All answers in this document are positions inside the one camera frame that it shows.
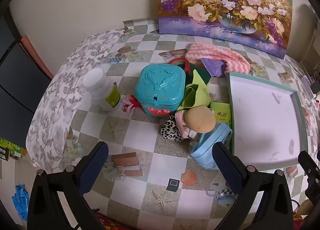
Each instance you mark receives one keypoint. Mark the green printed carton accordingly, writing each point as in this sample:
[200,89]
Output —
[10,146]

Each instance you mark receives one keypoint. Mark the yellow-green cloth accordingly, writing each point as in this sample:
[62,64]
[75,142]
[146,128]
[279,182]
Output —
[197,92]

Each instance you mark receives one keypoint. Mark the leopard print cloth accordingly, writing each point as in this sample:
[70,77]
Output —
[170,130]

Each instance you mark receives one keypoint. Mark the pink white fluffy towel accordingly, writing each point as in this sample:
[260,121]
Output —
[217,55]

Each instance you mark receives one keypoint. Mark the green tissue packet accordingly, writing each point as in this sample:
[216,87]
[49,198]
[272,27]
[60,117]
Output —
[221,112]

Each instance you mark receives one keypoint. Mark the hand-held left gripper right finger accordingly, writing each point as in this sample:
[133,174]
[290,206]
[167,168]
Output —
[228,168]

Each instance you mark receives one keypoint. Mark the checkered printed tablecloth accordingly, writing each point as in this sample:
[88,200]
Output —
[140,130]

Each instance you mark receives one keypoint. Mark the red floral cushion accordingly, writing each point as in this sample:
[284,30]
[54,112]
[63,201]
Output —
[110,223]

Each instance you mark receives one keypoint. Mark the pink cloth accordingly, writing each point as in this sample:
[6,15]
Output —
[182,123]

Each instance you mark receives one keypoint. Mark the white tray box teal rim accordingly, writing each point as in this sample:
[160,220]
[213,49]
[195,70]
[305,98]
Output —
[265,120]

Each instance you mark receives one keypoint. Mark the dark cabinet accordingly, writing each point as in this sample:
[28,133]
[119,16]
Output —
[17,75]

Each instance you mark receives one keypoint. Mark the blue face mask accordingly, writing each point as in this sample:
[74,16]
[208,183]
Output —
[207,150]

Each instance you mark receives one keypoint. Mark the beige plush toy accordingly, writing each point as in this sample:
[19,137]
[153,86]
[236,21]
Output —
[200,120]

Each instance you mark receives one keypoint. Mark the flower painting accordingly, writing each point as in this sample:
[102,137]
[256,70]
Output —
[225,7]

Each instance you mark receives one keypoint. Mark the red pink pipe cleaner toy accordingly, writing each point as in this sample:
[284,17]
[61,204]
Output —
[130,103]

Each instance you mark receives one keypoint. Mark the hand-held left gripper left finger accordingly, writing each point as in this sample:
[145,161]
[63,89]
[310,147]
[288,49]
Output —
[93,168]

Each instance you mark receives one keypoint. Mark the purple cloth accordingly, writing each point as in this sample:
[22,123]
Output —
[213,66]

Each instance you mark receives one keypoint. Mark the white bottle with green label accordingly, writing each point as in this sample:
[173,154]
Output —
[100,87]

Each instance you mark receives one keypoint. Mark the teal plastic toy box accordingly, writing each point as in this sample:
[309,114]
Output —
[160,87]

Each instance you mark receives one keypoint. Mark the grey floral tablecloth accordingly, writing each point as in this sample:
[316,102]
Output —
[55,100]

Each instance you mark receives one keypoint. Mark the red tape roll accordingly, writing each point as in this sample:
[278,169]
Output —
[178,61]

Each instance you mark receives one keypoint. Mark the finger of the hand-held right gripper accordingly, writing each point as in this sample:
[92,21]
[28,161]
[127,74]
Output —
[308,163]

